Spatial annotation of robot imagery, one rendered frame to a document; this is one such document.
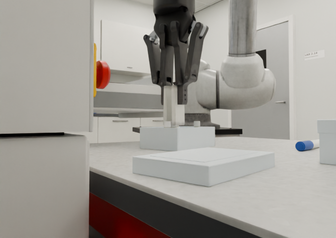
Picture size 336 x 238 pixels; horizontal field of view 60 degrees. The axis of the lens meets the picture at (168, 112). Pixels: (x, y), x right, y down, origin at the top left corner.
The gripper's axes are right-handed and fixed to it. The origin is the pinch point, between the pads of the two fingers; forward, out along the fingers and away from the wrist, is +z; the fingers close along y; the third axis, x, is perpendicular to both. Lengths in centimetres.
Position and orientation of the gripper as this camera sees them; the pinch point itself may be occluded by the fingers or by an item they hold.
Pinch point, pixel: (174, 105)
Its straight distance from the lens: 51.9
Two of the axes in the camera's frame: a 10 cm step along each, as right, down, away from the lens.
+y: -7.9, 0.1, 6.1
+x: -6.1, -0.2, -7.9
